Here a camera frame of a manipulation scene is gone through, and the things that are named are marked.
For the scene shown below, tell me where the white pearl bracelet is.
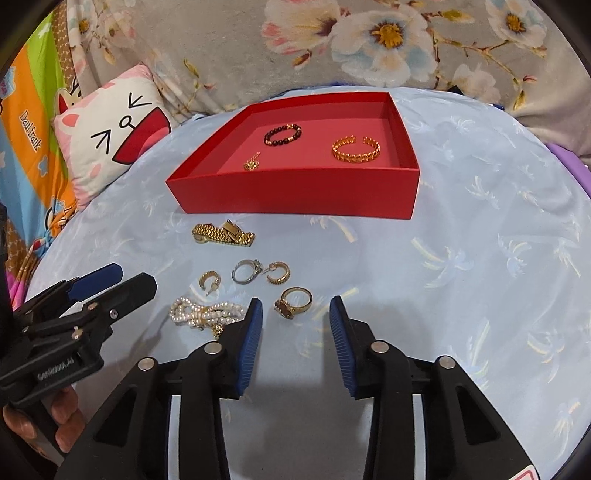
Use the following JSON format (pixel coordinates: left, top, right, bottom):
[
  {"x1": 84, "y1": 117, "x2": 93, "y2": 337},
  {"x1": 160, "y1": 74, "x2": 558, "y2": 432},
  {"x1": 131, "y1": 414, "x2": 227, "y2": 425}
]
[{"x1": 168, "y1": 296, "x2": 247, "y2": 340}]

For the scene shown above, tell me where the silver stone ring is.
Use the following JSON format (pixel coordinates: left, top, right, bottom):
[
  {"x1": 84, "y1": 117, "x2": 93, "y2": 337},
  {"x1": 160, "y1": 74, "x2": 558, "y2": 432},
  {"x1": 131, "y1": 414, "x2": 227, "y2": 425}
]
[{"x1": 230, "y1": 258, "x2": 264, "y2": 286}]

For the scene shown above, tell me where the gold ring brown stone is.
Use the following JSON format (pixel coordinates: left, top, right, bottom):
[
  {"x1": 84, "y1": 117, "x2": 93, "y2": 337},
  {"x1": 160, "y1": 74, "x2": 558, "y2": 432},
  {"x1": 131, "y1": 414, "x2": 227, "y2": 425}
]
[{"x1": 273, "y1": 286, "x2": 314, "y2": 320}]

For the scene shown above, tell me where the red jewelry tray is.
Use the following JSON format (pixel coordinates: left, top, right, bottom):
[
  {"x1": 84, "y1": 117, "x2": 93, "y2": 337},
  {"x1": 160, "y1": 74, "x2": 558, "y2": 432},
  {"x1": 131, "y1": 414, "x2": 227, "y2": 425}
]
[{"x1": 166, "y1": 92, "x2": 421, "y2": 220}]

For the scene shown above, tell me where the left hand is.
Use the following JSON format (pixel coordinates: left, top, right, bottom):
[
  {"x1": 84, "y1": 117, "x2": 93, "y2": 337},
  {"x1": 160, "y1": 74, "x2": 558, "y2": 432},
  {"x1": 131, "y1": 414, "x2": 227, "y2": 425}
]
[{"x1": 3, "y1": 386, "x2": 86, "y2": 456}]

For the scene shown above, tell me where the colourful cartoon sheet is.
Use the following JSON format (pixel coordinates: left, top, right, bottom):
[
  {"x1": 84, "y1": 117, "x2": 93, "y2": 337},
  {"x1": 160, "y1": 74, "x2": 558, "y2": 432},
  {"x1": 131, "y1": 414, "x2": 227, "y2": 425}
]
[{"x1": 1, "y1": 2, "x2": 77, "y2": 310}]

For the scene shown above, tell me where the gold hoop earring left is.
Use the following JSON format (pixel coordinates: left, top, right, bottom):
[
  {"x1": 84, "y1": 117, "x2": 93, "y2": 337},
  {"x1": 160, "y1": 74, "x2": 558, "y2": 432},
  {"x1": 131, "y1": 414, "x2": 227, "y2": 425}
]
[{"x1": 198, "y1": 270, "x2": 221, "y2": 296}]

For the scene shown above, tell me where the gold hoop earring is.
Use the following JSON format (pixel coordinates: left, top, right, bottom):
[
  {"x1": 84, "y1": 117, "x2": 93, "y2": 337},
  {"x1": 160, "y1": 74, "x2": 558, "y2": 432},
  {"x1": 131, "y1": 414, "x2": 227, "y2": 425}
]
[
  {"x1": 263, "y1": 261, "x2": 291, "y2": 285},
  {"x1": 198, "y1": 270, "x2": 221, "y2": 296}
]

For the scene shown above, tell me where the light blue patterned cloth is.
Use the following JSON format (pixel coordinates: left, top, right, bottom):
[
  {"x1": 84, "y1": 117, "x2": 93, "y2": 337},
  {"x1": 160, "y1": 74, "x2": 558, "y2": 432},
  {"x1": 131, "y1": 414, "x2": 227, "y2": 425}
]
[{"x1": 29, "y1": 89, "x2": 590, "y2": 479}]

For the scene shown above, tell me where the cat face pillow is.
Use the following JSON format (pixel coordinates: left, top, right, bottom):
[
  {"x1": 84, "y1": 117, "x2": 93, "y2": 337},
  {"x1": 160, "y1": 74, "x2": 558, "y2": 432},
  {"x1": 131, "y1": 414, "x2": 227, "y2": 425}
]
[{"x1": 53, "y1": 64, "x2": 177, "y2": 210}]

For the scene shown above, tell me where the gold hoop earring right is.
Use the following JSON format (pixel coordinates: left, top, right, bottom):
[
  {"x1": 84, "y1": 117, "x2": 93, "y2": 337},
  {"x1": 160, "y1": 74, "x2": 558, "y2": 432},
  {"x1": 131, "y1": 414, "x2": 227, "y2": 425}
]
[{"x1": 263, "y1": 261, "x2": 291, "y2": 285}]

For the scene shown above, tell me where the small gold pendant earring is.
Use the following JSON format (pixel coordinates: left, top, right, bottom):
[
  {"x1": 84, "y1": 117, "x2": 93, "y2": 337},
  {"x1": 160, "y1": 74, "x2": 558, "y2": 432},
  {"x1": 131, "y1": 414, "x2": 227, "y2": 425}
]
[{"x1": 243, "y1": 152, "x2": 260, "y2": 171}]

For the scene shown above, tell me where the purple flat object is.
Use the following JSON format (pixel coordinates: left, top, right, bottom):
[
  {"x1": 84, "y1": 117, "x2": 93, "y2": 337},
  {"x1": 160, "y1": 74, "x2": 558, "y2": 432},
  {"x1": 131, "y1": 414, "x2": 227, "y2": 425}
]
[{"x1": 547, "y1": 143, "x2": 591, "y2": 197}]

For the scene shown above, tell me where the grey floral blanket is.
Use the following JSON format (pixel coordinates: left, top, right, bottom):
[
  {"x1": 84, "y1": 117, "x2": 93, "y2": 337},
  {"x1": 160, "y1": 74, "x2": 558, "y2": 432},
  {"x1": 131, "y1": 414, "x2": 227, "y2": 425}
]
[{"x1": 66, "y1": 0, "x2": 590, "y2": 159}]

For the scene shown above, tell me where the gold watch band bracelet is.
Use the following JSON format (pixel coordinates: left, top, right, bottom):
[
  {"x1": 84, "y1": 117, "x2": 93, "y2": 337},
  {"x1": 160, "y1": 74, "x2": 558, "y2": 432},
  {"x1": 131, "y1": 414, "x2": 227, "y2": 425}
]
[{"x1": 191, "y1": 219, "x2": 257, "y2": 248}]

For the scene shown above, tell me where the dark beaded bracelet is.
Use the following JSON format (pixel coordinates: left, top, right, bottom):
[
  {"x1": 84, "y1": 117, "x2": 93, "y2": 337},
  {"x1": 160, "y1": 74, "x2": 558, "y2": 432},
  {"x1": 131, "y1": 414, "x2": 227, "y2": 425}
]
[{"x1": 262, "y1": 122, "x2": 304, "y2": 148}]

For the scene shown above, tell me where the gold chain cuff bracelet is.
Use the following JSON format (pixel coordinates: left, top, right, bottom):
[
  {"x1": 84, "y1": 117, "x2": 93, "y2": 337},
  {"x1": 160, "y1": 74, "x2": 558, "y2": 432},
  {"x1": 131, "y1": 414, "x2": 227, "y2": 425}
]
[{"x1": 330, "y1": 135, "x2": 382, "y2": 163}]

